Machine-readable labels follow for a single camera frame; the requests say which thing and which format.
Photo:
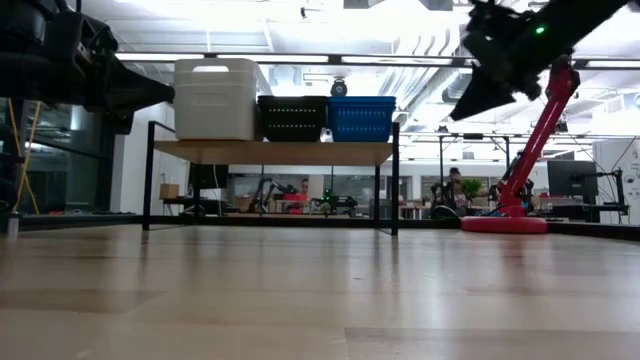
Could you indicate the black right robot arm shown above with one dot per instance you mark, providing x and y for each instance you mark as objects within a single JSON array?
[{"x": 575, "y": 20}]

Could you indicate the person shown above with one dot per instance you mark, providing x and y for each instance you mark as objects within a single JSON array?
[
  {"x": 454, "y": 175},
  {"x": 303, "y": 186}
]

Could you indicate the black monitor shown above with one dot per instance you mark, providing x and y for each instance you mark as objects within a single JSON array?
[{"x": 572, "y": 177}]

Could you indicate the black rig frame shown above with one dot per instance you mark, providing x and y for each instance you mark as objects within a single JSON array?
[{"x": 300, "y": 221}]

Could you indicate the overhead light bar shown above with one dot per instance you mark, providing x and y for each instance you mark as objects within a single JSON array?
[{"x": 300, "y": 58}]

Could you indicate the white cabinet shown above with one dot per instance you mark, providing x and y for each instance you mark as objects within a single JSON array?
[{"x": 607, "y": 150}]

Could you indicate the grey metal post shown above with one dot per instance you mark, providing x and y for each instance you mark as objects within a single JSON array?
[{"x": 12, "y": 225}]

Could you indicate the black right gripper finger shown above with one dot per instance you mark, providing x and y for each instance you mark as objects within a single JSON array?
[{"x": 482, "y": 95}]

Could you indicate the green potted plant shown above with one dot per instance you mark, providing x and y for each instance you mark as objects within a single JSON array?
[{"x": 471, "y": 187}]

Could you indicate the black ceiling spotlight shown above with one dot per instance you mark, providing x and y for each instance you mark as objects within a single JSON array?
[{"x": 338, "y": 87}]

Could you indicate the cardboard box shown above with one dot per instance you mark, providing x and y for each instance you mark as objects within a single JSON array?
[{"x": 169, "y": 191}]

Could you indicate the black background screen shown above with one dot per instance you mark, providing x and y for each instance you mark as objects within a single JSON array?
[{"x": 209, "y": 176}]

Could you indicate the black background robot arm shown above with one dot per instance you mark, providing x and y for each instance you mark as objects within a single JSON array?
[
  {"x": 340, "y": 202},
  {"x": 265, "y": 187}
]

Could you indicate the wooden shelf with black frame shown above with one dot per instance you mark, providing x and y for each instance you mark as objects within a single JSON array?
[{"x": 275, "y": 152}]

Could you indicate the black metal rack frame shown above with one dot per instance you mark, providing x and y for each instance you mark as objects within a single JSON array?
[{"x": 441, "y": 160}]

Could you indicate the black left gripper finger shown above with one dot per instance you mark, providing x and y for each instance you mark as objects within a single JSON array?
[
  {"x": 140, "y": 90},
  {"x": 122, "y": 122}
]

